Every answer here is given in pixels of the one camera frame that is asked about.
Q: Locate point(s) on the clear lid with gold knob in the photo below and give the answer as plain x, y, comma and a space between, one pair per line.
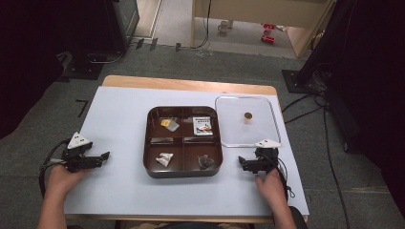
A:
245, 127

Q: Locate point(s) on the person's clothing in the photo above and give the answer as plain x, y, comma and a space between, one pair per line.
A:
187, 225

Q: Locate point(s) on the dark tea packet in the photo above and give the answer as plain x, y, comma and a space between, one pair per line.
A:
205, 162

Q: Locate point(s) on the white table mat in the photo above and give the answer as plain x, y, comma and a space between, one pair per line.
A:
121, 127

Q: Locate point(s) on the black curtain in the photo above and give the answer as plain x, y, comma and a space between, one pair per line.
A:
369, 82

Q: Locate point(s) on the light wooden desk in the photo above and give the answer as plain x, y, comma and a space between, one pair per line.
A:
261, 11

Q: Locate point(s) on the grey mug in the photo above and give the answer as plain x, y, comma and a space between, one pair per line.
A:
223, 27

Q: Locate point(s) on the person's right hand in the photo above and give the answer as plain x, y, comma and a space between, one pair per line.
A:
270, 188

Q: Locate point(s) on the person's left hand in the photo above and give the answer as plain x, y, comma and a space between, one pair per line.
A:
62, 180

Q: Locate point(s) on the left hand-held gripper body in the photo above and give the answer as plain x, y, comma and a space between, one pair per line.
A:
77, 160

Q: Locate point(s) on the black stand base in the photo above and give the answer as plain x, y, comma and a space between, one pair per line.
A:
299, 81

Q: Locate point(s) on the black cabinet with stand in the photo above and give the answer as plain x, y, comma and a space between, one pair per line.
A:
95, 38

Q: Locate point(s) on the white printed tea packet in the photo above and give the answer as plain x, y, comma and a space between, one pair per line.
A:
202, 126

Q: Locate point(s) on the silver foil tea packet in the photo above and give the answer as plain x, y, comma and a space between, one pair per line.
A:
164, 158

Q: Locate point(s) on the brown four-compartment tray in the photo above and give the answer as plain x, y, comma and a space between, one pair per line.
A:
183, 141

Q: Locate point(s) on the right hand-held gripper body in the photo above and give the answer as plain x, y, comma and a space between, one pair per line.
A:
266, 159

